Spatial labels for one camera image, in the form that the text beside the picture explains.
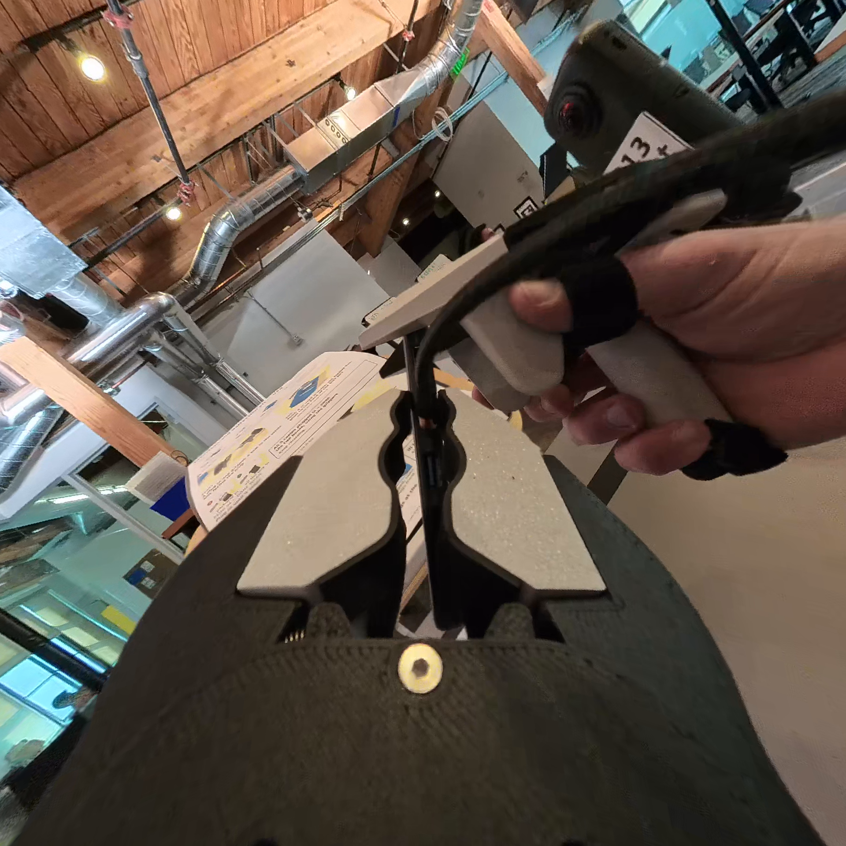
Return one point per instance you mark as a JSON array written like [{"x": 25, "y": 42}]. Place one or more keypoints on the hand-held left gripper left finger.
[{"x": 317, "y": 529}]

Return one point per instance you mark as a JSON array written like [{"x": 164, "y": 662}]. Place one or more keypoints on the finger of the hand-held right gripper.
[{"x": 417, "y": 304}]

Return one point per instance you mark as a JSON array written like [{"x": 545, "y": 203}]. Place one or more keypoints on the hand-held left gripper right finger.
[{"x": 529, "y": 529}]

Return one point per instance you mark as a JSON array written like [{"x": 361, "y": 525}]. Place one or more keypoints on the person's right hand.
[{"x": 754, "y": 331}]

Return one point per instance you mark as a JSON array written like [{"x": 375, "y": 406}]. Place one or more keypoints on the printed instruction sheet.
[{"x": 265, "y": 436}]

